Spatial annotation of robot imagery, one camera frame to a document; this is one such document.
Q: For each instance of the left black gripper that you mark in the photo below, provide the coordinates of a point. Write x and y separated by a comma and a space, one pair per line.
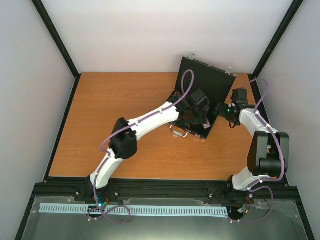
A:
201, 118

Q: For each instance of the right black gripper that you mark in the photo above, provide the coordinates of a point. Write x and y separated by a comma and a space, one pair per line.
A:
222, 112

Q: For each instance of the black poker set case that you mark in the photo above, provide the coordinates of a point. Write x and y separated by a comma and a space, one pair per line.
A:
207, 85

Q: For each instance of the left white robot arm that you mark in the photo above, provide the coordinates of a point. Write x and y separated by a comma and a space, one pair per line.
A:
122, 144

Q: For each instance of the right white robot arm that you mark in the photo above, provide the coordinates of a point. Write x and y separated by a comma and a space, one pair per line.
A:
268, 156

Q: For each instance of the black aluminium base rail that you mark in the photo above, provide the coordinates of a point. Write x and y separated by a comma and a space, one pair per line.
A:
121, 190

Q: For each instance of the light blue cable duct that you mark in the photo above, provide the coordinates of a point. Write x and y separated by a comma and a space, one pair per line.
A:
136, 210

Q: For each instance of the right black frame post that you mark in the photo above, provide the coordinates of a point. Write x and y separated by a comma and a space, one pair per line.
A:
280, 31

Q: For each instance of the black frame post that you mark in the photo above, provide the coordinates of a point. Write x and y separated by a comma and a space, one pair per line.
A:
50, 26
280, 31

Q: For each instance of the left black frame post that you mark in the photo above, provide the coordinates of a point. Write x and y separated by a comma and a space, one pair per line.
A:
50, 26

